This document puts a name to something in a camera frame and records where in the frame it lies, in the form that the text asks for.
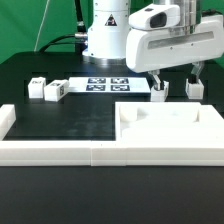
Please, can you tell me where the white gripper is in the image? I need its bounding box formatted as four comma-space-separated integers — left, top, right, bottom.
126, 3, 224, 91

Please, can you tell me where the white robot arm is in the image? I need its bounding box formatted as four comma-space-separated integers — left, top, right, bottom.
83, 0, 224, 90

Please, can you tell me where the white marker base sheet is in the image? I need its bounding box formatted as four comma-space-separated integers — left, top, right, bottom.
68, 77, 150, 93

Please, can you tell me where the white U-shaped fence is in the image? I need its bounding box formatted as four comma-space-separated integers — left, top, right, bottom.
0, 104, 224, 166

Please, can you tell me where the green backdrop curtain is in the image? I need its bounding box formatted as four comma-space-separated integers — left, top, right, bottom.
0, 0, 224, 69

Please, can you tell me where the black cable bundle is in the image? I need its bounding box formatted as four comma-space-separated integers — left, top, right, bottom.
39, 0, 89, 53

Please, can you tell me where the thin white cable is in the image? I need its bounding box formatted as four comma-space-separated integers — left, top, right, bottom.
33, 0, 51, 53

